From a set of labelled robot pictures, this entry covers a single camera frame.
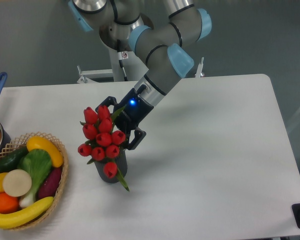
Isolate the purple sweet potato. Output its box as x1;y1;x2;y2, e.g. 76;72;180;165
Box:
37;167;62;200

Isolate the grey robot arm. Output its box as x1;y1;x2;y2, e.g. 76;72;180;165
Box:
68;0;212;150

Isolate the yellow banana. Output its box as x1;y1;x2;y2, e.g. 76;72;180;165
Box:
0;196;54;230

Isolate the beige round slice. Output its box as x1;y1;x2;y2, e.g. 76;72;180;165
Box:
2;169;32;197

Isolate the red tulip bouquet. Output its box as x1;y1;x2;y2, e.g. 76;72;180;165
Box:
77;107;130;191

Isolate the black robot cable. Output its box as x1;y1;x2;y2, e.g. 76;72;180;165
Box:
116;39;129;82

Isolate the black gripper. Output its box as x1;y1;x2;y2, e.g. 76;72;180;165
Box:
95;84;154;150

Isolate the dark grey ribbed vase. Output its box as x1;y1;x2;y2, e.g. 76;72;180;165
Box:
94;150;128;184

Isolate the woven wicker basket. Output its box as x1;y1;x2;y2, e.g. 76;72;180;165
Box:
0;132;69;231

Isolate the green bok choy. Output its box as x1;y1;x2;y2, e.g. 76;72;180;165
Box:
17;149;52;209

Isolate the orange fruit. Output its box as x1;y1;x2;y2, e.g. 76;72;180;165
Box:
0;192;19;214

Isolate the dark green cucumber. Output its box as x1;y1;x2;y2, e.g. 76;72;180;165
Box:
0;146;28;174

